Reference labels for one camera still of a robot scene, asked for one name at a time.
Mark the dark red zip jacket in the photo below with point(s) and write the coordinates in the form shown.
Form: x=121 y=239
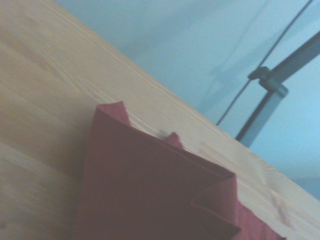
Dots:
x=150 y=190

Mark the grey metal camera stand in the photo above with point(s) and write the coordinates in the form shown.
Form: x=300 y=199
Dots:
x=268 y=105

